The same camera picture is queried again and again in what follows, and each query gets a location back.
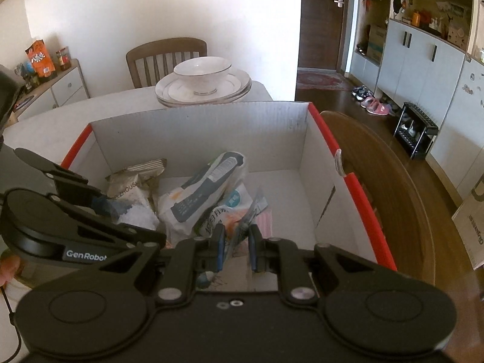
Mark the large printed cardboard box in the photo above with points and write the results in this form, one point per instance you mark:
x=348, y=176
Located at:
x=470, y=227

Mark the brown wooden slatted chair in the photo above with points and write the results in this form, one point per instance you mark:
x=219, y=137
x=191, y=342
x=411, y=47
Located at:
x=151, y=51

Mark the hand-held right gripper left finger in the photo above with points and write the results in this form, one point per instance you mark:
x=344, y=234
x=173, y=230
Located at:
x=218, y=249

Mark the group of sauce bottles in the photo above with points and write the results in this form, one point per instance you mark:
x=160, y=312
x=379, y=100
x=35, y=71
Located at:
x=63, y=58

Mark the light blue wall cabinet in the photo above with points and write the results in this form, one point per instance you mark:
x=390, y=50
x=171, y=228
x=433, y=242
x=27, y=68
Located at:
x=416, y=68

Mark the black floor rack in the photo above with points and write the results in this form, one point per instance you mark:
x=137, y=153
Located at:
x=416, y=128

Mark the person's left hand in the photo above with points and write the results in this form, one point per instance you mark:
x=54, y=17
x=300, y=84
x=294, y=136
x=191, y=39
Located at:
x=8, y=270

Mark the orange snack bag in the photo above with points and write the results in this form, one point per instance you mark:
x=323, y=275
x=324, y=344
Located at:
x=41, y=60

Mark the white bowl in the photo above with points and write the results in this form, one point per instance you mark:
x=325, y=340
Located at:
x=202, y=73

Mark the dark brown door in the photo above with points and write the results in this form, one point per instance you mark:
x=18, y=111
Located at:
x=317, y=26

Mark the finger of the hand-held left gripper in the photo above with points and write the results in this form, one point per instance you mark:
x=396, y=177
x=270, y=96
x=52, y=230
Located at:
x=72, y=185
x=113, y=227

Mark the round-backed brown wooden chair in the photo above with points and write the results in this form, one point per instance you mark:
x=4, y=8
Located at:
x=385, y=181

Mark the cardboard box in cabinet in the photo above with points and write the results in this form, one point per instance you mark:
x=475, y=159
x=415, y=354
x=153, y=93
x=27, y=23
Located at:
x=376, y=43

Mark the dark shoes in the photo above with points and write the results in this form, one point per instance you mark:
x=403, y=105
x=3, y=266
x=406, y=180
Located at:
x=361, y=91

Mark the white sideboard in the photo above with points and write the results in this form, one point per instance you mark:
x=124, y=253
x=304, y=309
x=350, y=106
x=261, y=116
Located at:
x=68, y=83

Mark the white plate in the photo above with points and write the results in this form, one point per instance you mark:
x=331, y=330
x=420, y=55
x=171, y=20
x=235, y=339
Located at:
x=170, y=89
x=227, y=100

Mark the orange bottle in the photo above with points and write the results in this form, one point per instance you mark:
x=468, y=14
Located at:
x=416, y=18

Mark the white orange snack packet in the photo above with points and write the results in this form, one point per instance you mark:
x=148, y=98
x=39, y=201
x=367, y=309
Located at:
x=219, y=215

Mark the pink shoes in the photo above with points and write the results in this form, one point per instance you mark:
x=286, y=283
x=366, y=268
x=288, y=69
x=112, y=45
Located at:
x=376, y=106

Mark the red white cardboard box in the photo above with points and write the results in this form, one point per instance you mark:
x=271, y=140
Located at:
x=208, y=136

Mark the red patterned rug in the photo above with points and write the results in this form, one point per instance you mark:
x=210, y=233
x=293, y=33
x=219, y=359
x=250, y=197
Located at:
x=321, y=80

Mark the dark grey object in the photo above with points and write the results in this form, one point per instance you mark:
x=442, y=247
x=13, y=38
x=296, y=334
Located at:
x=7, y=98

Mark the grey white tissue pack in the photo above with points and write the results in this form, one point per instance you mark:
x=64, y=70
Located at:
x=196, y=193

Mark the clear plastic snack packet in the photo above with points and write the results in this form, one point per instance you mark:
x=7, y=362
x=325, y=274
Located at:
x=261, y=215

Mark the white marble desktop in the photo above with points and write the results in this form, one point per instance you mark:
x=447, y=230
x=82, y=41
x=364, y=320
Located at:
x=113, y=106

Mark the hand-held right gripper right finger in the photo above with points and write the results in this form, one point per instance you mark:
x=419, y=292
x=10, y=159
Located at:
x=254, y=249

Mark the beige striped snack packet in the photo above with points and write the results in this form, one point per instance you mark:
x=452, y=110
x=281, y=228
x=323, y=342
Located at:
x=128, y=189

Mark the white blue snack packet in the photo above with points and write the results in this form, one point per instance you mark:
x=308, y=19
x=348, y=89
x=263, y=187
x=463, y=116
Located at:
x=238, y=200

